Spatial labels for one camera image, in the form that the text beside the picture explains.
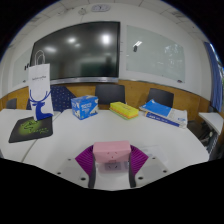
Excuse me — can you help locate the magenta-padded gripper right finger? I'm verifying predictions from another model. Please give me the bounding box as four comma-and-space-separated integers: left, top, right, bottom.
127, 145, 172, 189

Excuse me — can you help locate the white paper bag blue deer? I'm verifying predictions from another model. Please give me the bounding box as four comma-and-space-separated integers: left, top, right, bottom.
27, 49, 55, 122

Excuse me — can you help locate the yellow flat pack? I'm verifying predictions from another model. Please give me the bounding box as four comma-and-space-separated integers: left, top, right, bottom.
109, 101, 140, 120

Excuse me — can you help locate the blue curtain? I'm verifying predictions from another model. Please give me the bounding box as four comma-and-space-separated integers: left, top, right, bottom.
203, 41, 224, 113

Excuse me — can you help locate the blue-covered book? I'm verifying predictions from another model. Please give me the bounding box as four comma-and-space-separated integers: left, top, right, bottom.
139, 99, 173, 118

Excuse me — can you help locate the white and blue flat box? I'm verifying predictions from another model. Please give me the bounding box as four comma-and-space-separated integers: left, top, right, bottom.
143, 107, 189, 129

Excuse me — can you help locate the large black wall display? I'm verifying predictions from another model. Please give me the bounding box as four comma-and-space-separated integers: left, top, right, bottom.
29, 21, 122, 84

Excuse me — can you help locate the white ceiling device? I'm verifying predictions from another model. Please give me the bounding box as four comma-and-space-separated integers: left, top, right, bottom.
90, 3, 112, 13

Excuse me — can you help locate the pink charger block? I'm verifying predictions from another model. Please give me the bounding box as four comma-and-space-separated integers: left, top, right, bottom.
92, 140, 132, 164

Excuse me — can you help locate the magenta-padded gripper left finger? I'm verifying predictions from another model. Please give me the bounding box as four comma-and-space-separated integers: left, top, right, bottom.
54, 145, 98, 190

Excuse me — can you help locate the black mouse pad green print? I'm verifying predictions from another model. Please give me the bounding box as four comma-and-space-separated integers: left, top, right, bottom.
8, 115, 54, 144

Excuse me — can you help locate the large glass whiteboard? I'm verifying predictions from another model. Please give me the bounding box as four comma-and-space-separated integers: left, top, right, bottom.
125, 25, 186, 84

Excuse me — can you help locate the small white side table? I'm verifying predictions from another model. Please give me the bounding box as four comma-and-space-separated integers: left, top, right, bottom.
198, 111, 224, 154

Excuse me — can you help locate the blue tissue box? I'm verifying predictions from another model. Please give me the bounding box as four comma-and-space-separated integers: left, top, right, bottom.
70, 94, 100, 121

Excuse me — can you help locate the black chair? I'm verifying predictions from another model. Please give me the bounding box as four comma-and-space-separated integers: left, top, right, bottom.
94, 83, 127, 106
5, 97, 18, 110
146, 87, 175, 108

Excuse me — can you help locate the navy dotted gift bag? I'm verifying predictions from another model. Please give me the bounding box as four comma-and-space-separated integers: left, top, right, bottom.
26, 84, 77, 113

